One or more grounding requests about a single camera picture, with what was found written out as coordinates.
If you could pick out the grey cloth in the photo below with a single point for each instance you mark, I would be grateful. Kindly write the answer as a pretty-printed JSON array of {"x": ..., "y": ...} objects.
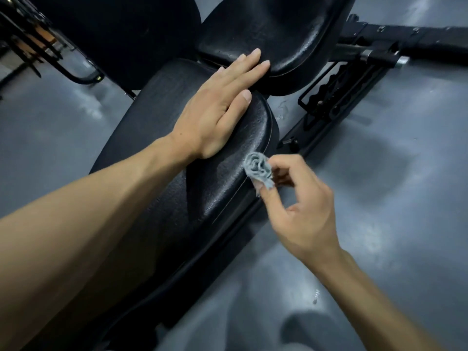
[{"x": 259, "y": 168}]

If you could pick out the black metal rack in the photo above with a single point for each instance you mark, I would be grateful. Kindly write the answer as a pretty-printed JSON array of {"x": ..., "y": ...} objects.
[{"x": 75, "y": 75}]

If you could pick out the short black bench pad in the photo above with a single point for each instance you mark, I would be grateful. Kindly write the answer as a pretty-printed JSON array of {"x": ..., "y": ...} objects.
[{"x": 285, "y": 32}]

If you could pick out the person's right thumb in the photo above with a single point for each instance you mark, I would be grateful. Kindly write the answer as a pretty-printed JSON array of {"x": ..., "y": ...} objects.
[{"x": 268, "y": 208}]

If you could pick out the person's right hand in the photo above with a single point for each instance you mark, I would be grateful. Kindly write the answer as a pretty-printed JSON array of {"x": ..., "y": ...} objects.
[{"x": 310, "y": 222}]

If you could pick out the long black bench pad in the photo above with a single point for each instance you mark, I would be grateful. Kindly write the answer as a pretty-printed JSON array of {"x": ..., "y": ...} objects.
[{"x": 219, "y": 190}]

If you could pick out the person's right forearm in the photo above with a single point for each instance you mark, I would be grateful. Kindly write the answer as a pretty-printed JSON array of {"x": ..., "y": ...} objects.
[{"x": 369, "y": 303}]

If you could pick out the person's left middle finger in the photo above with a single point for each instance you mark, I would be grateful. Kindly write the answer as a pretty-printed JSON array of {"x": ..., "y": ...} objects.
[{"x": 244, "y": 65}]

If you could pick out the person's left thumb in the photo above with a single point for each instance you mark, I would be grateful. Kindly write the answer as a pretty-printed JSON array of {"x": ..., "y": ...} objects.
[{"x": 238, "y": 106}]

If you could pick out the person's left forearm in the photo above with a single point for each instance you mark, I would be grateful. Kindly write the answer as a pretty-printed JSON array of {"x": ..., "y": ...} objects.
[{"x": 84, "y": 222}]

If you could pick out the person's left little finger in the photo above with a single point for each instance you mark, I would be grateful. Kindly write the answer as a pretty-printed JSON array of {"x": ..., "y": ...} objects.
[{"x": 215, "y": 75}]

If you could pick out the black metal bench frame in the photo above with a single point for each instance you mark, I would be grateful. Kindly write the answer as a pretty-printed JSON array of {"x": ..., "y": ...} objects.
[{"x": 384, "y": 36}]

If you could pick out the person's left hand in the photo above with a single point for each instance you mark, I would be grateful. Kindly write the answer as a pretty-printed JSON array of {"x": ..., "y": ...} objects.
[{"x": 204, "y": 116}]

